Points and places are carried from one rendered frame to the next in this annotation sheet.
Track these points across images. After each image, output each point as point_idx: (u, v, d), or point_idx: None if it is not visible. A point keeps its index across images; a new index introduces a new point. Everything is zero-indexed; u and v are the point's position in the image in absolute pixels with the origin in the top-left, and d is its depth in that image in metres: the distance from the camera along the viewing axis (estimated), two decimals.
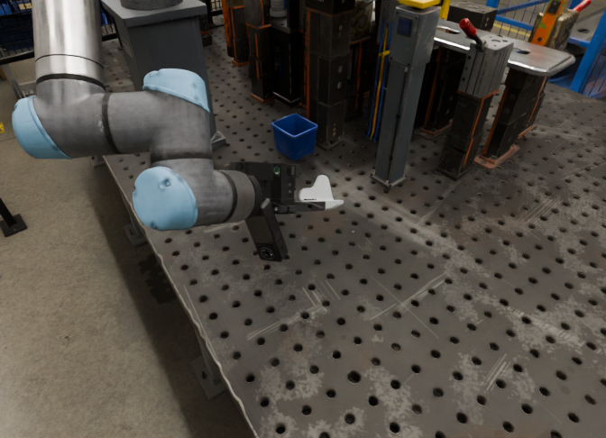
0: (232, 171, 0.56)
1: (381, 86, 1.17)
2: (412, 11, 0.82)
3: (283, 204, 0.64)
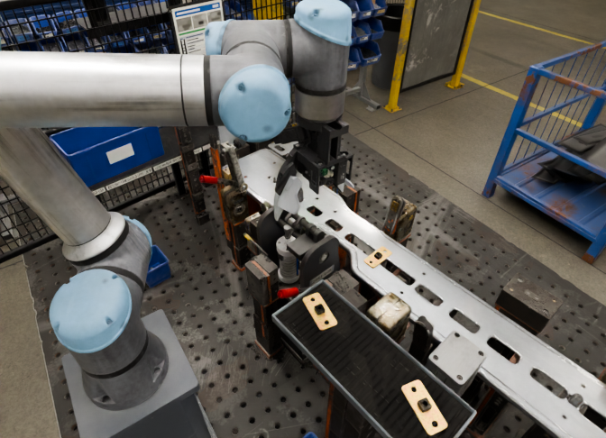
0: (327, 108, 0.58)
1: None
2: None
3: (297, 154, 0.66)
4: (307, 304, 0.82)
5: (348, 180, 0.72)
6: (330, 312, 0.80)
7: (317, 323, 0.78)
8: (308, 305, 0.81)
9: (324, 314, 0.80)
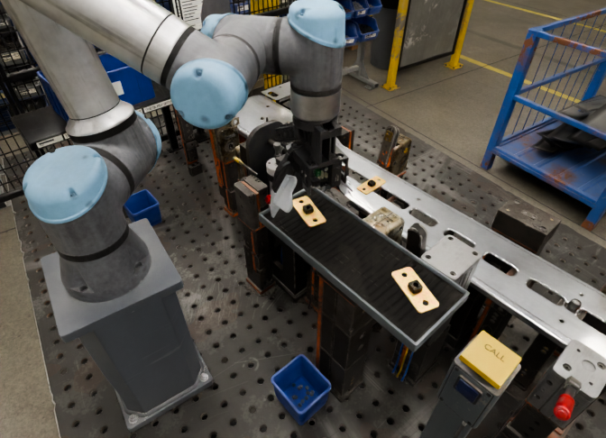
0: (319, 109, 0.57)
1: None
2: (481, 380, 0.55)
3: (293, 153, 0.67)
4: (295, 205, 0.79)
5: (347, 183, 0.71)
6: (319, 212, 0.77)
7: (306, 221, 0.75)
8: (297, 206, 0.79)
9: (312, 213, 0.77)
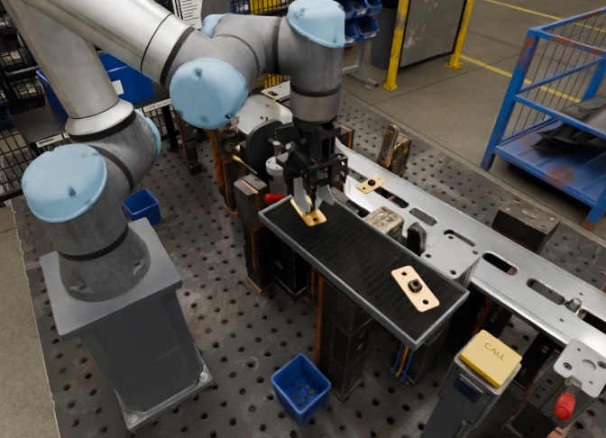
0: (319, 109, 0.57)
1: None
2: (481, 379, 0.55)
3: (293, 153, 0.67)
4: (295, 205, 0.79)
5: (332, 194, 0.71)
6: (318, 211, 0.77)
7: (306, 220, 0.75)
8: (297, 205, 0.78)
9: (312, 212, 0.77)
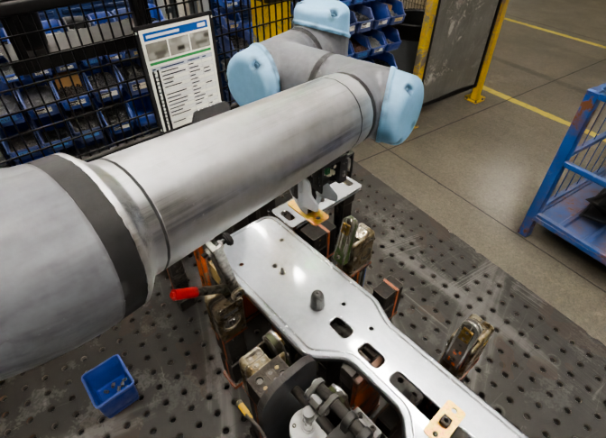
0: None
1: None
2: None
3: None
4: (293, 206, 0.78)
5: (335, 190, 0.72)
6: (318, 209, 0.78)
7: (309, 220, 0.75)
8: (295, 207, 0.78)
9: (313, 211, 0.77)
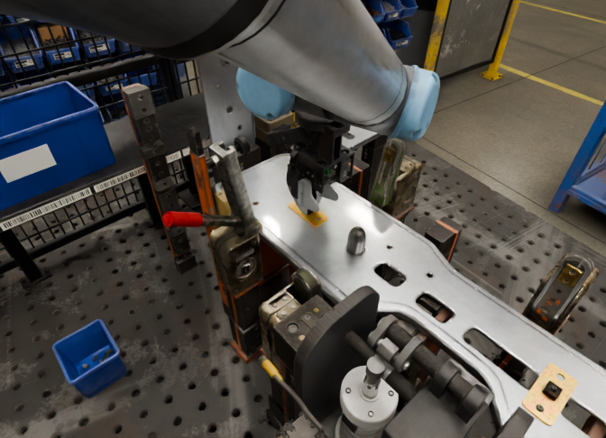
0: None
1: None
2: None
3: (298, 156, 0.66)
4: (293, 208, 0.78)
5: (335, 190, 0.72)
6: (319, 210, 0.78)
7: (310, 222, 0.76)
8: (296, 209, 0.78)
9: (313, 213, 0.77)
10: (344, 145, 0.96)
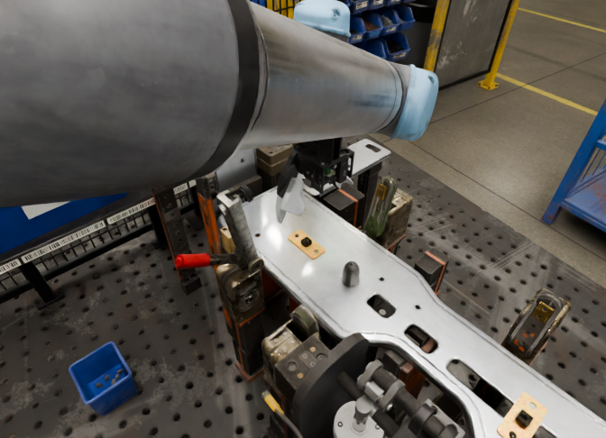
0: None
1: None
2: None
3: (298, 156, 0.66)
4: (293, 241, 0.84)
5: (347, 177, 0.73)
6: (316, 242, 0.84)
7: (308, 254, 0.82)
8: (295, 241, 0.84)
9: (311, 245, 0.84)
10: None
